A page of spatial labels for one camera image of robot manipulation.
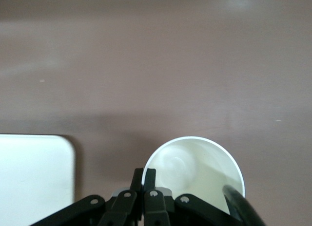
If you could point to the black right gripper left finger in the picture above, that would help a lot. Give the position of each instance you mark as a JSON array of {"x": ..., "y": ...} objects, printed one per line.
[{"x": 112, "y": 206}]

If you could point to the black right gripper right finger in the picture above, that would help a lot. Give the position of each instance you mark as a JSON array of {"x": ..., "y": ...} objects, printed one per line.
[{"x": 170, "y": 209}]

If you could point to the white plastic cup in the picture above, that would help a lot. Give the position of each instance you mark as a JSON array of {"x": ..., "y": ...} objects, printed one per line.
[{"x": 202, "y": 167}]

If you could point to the beige bear print tray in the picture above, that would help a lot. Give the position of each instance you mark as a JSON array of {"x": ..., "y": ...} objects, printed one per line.
[{"x": 34, "y": 167}]

